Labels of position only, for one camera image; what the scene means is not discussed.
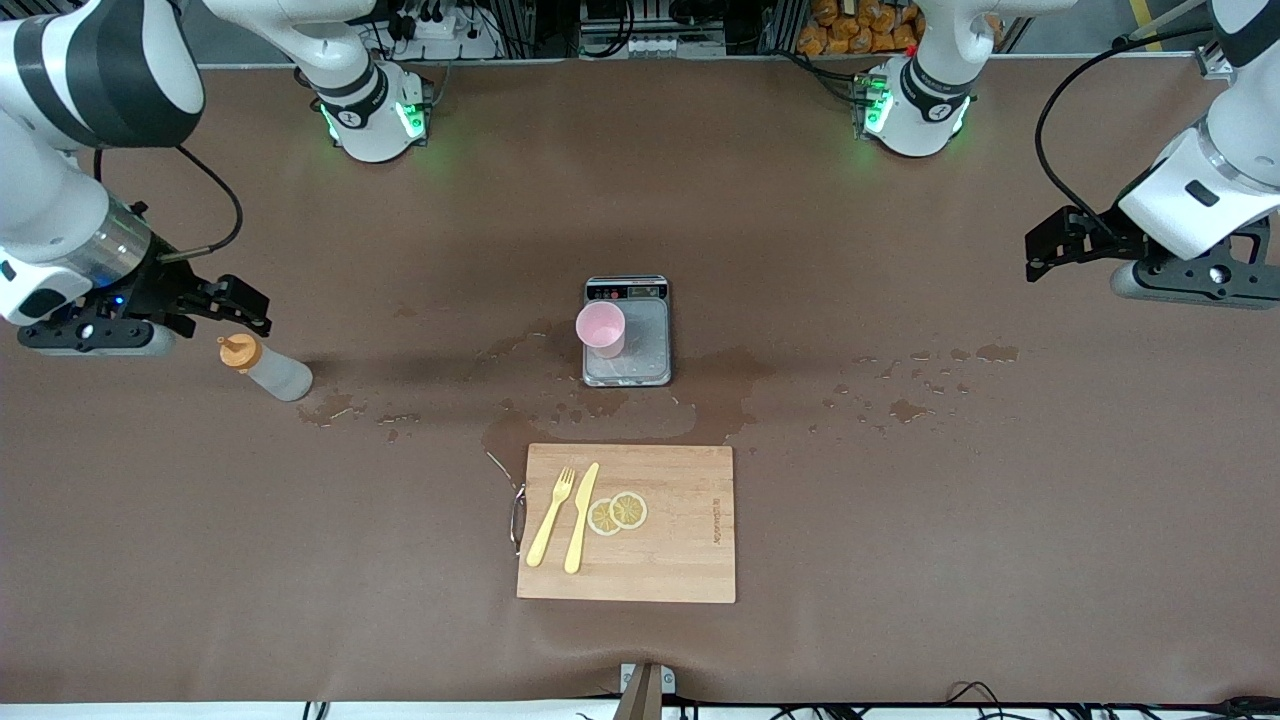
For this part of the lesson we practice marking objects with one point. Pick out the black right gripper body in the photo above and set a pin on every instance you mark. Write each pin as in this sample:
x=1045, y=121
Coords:
x=160, y=287

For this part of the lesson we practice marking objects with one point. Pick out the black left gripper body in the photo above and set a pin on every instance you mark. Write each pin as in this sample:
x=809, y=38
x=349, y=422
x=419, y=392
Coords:
x=1108, y=241

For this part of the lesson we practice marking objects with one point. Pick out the sauce bottle with orange cap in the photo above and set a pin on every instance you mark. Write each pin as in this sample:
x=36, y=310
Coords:
x=280, y=378

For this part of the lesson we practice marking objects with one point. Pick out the pink plastic cup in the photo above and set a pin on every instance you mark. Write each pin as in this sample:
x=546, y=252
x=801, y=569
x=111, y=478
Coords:
x=600, y=325

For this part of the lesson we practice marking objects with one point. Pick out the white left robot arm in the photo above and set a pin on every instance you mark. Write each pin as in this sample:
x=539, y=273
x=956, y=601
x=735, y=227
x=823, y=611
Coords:
x=1200, y=200

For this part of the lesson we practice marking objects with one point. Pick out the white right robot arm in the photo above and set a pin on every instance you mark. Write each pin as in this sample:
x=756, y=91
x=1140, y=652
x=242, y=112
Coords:
x=60, y=200

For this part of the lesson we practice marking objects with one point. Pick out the orange snack pile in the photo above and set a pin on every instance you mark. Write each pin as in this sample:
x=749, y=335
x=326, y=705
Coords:
x=850, y=35

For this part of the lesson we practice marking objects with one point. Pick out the white power strip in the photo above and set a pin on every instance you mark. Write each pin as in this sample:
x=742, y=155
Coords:
x=440, y=30

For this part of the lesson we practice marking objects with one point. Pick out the spilled liquid puddle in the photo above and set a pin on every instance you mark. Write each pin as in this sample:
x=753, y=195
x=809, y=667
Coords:
x=720, y=390

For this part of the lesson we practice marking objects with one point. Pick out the yellow plastic fork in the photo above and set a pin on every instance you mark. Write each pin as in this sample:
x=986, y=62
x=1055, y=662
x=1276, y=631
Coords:
x=548, y=525

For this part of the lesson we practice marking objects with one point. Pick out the yellow plastic knife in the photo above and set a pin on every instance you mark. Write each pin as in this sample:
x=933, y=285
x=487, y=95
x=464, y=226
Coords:
x=578, y=530

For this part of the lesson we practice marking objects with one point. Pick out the silver digital kitchen scale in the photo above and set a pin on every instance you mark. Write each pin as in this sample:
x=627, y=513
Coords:
x=645, y=350

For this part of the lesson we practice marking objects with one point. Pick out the lemon slice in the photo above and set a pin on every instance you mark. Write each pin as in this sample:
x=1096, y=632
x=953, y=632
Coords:
x=600, y=518
x=630, y=510

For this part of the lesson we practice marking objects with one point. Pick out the white connector block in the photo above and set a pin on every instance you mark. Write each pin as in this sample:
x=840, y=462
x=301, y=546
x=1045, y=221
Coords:
x=650, y=45

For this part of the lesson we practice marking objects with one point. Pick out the wooden cutting board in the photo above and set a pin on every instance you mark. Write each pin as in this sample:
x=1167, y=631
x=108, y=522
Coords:
x=680, y=560

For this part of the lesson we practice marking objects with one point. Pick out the metal table edge bracket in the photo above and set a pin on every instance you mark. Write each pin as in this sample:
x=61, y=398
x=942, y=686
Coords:
x=645, y=695

